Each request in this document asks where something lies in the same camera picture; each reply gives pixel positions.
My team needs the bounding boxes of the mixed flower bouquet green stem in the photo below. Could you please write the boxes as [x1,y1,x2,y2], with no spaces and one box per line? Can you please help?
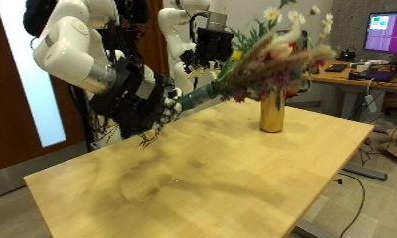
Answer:
[176,0,338,113]

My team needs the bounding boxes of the gold cylindrical vase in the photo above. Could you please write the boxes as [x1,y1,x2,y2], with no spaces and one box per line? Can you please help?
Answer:
[258,89,288,134]

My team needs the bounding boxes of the brown wooden door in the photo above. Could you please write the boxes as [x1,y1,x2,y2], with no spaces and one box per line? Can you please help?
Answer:
[0,0,91,175]

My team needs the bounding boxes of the wooden office desk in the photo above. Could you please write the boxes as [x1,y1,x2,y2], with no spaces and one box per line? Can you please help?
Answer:
[309,59,397,121]

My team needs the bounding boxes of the person in dark clothes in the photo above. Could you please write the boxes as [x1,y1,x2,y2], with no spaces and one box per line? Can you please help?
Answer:
[22,0,56,38]

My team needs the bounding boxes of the white power strip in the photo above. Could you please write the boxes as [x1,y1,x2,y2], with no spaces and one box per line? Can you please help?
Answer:
[363,93,379,114]

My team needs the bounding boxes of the computer monitor purple screen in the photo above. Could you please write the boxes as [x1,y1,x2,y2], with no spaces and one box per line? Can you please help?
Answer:
[362,11,397,56]

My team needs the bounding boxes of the grey table frame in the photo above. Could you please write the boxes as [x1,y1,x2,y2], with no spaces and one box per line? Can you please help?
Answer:
[290,132,389,238]

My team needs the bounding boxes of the black floor cable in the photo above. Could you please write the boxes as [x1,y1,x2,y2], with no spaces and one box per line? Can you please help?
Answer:
[333,172,367,238]

